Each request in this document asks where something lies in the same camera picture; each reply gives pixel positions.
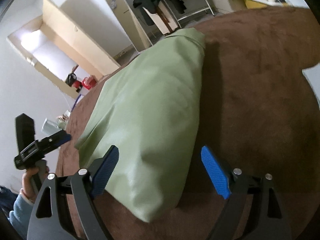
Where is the green zip jacket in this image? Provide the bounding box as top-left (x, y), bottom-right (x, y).
top-left (75, 28), bottom-right (205, 222)

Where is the light blue sleeve forearm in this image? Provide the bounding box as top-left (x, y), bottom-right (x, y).
top-left (9, 192), bottom-right (34, 239)

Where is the metal clothes rack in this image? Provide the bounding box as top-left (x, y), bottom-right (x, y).
top-left (161, 0), bottom-right (216, 29)

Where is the left hand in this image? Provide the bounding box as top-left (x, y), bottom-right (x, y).
top-left (20, 160), bottom-right (49, 204)

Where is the black bag on floor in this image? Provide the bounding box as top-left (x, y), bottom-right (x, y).
top-left (65, 73), bottom-right (77, 87)

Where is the red bag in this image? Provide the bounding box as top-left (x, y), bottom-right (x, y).
top-left (82, 76), bottom-right (98, 90)

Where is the brown bed blanket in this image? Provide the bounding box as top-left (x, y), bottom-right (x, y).
top-left (55, 4), bottom-right (320, 240)

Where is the beige suitcase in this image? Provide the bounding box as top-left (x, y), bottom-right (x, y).
top-left (143, 2), bottom-right (179, 35)

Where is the black garment on suitcase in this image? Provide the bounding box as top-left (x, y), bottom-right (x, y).
top-left (132, 0), bottom-right (161, 26)

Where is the yellow desk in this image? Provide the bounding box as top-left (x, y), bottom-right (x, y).
top-left (244, 0), bottom-right (290, 9)

